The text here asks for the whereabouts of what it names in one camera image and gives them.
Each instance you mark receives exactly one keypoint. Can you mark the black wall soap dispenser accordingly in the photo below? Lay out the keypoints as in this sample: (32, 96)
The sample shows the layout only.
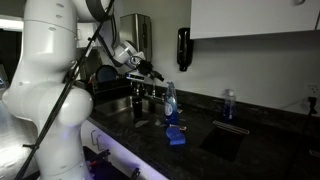
(184, 49)

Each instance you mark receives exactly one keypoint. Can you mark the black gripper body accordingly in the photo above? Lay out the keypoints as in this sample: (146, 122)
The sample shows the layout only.
(144, 67)

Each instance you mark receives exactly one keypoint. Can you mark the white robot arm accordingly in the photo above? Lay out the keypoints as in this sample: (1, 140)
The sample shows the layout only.
(42, 90)

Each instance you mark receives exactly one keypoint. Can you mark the wall power outlet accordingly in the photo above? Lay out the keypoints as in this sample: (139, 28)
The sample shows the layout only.
(312, 90)

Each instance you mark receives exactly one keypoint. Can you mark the white upper cabinet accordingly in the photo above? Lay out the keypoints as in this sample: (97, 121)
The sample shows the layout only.
(227, 18)

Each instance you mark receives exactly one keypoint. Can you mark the blue plate in rack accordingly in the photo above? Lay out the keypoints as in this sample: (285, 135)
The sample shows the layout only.
(106, 73)

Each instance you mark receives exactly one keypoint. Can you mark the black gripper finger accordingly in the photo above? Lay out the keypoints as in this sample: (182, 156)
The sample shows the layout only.
(157, 75)

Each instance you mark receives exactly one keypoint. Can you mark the small red white packet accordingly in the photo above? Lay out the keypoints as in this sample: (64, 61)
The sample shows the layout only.
(182, 128)

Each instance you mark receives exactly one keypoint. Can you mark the black dish drying rack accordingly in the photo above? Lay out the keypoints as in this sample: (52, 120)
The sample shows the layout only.
(108, 85)

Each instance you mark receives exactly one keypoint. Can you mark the clear blue hand soap bottle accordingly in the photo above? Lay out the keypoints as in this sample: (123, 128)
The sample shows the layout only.
(229, 105)

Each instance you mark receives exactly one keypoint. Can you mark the blue sponge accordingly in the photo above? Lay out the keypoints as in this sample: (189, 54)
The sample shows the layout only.
(176, 137)

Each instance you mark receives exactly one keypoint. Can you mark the stainless steel sink basin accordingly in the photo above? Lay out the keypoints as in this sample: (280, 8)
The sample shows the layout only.
(114, 107)

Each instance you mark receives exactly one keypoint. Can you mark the black tumbler cup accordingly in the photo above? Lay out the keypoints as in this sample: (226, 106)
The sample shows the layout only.
(137, 107)

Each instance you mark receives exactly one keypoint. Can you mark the blue dish soap bottle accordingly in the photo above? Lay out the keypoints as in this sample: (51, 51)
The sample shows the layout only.
(170, 105)

